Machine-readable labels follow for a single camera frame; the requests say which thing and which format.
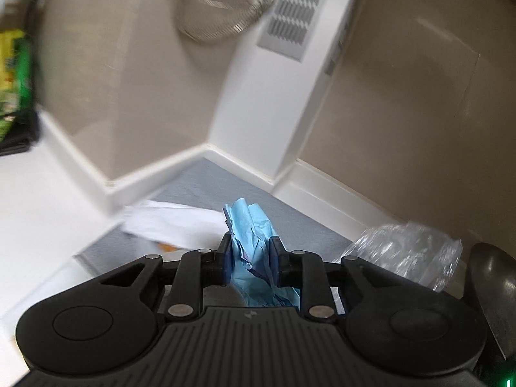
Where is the clear plastic wrap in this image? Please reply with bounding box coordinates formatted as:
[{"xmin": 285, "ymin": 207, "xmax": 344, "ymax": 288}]
[{"xmin": 342, "ymin": 222, "xmax": 465, "ymax": 293}]

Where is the grey counter mat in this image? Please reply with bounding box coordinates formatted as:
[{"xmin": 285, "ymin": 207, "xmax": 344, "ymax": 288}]
[{"xmin": 78, "ymin": 157, "xmax": 354, "ymax": 275}]

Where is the green seasoning packet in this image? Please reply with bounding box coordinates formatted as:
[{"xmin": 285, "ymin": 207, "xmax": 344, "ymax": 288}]
[{"xmin": 0, "ymin": 29, "xmax": 34, "ymax": 140}]

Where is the white paper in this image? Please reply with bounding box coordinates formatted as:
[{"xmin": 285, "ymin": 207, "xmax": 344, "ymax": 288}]
[{"xmin": 120, "ymin": 199, "xmax": 227, "ymax": 256}]

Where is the blue paper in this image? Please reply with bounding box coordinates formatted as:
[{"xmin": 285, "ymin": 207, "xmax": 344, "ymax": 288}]
[{"xmin": 222, "ymin": 197, "xmax": 302, "ymax": 308}]

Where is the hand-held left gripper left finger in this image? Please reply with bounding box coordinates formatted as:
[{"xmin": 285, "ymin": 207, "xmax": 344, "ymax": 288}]
[{"xmin": 99, "ymin": 234, "xmax": 235, "ymax": 324}]

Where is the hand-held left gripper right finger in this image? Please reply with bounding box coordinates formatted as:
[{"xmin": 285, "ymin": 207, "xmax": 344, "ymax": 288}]
[{"xmin": 269, "ymin": 236, "xmax": 388, "ymax": 324}]

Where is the metal mesh basket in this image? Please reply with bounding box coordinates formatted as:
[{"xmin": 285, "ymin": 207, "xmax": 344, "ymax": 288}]
[{"xmin": 171, "ymin": 0, "xmax": 280, "ymax": 44}]

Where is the metal wall vent grille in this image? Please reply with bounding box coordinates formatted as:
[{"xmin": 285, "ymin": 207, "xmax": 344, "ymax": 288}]
[{"xmin": 257, "ymin": 0, "xmax": 336, "ymax": 64}]

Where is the black wire spice rack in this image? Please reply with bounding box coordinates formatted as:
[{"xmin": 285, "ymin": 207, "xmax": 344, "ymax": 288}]
[{"xmin": 0, "ymin": 0, "xmax": 46, "ymax": 159}]

